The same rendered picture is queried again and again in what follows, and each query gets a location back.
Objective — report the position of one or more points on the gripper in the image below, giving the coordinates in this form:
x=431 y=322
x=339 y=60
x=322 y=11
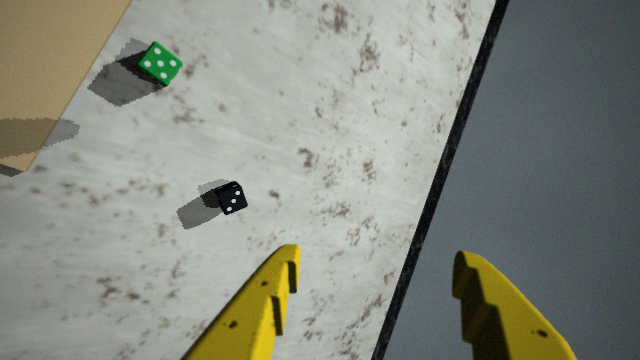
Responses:
x=499 y=322

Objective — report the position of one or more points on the tan square mat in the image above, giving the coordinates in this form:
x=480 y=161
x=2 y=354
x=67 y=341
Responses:
x=47 y=48

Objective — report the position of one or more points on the black die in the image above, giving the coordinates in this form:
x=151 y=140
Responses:
x=231 y=197

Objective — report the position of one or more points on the green die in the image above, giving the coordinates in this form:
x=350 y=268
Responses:
x=159 y=64

